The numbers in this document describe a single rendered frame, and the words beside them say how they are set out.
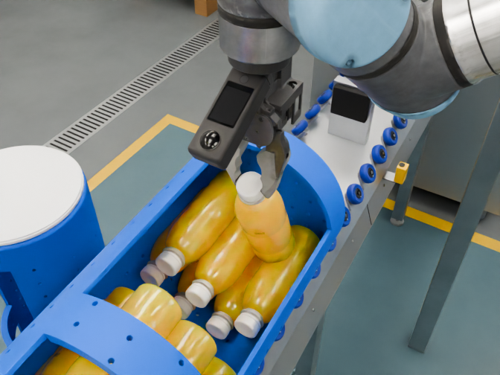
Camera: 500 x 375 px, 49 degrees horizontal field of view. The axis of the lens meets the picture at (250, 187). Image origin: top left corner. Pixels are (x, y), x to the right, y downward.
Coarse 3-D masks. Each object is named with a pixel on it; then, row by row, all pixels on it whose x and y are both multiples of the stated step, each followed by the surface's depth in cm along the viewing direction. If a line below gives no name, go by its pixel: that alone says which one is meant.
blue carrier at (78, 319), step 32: (192, 160) 91; (256, 160) 97; (320, 160) 89; (160, 192) 86; (192, 192) 103; (288, 192) 98; (320, 192) 87; (128, 224) 82; (160, 224) 96; (320, 224) 99; (96, 256) 78; (128, 256) 90; (320, 256) 88; (96, 288) 85; (64, 320) 65; (96, 320) 64; (128, 320) 64; (192, 320) 96; (32, 352) 63; (96, 352) 61; (128, 352) 62; (160, 352) 63; (224, 352) 91; (256, 352) 74
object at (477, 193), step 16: (496, 112) 128; (496, 128) 130; (496, 144) 133; (480, 160) 138; (496, 160) 135; (480, 176) 140; (496, 176) 138; (464, 192) 147; (480, 192) 143; (464, 208) 149; (480, 208) 146; (464, 224) 152; (448, 240) 159; (464, 240) 156; (448, 256) 162; (448, 272) 167; (432, 288) 174; (448, 288) 171; (432, 304) 179; (432, 320) 183; (416, 336) 193
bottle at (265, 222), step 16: (240, 208) 77; (256, 208) 76; (272, 208) 77; (240, 224) 80; (256, 224) 77; (272, 224) 78; (288, 224) 84; (256, 240) 82; (272, 240) 82; (288, 240) 86; (272, 256) 87; (288, 256) 90
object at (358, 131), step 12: (336, 84) 128; (348, 84) 127; (336, 96) 129; (348, 96) 127; (360, 96) 125; (336, 108) 131; (348, 108) 129; (360, 108) 127; (372, 108) 128; (336, 120) 135; (348, 120) 133; (360, 120) 130; (336, 132) 138; (348, 132) 136; (360, 132) 134
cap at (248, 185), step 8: (240, 176) 75; (248, 176) 75; (256, 176) 74; (240, 184) 74; (248, 184) 74; (256, 184) 74; (240, 192) 74; (248, 192) 73; (256, 192) 73; (248, 200) 74; (256, 200) 74
